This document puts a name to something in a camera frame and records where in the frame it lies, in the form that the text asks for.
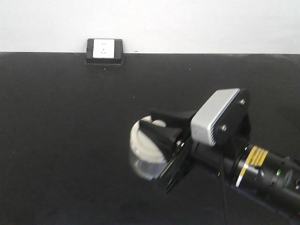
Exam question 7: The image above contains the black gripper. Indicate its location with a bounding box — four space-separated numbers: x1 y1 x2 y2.
139 88 251 193

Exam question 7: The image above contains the glass jar with cream lid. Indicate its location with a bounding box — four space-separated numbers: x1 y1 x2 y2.
129 121 168 180

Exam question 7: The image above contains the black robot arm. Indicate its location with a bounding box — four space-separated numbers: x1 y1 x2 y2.
139 88 300 225

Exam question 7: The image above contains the black white power socket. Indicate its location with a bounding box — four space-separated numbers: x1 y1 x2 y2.
86 38 124 65

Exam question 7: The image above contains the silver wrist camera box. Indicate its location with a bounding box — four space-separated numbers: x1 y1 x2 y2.
190 88 240 146

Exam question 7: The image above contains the black camera cable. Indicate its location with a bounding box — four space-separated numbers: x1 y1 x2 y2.
217 154 229 225

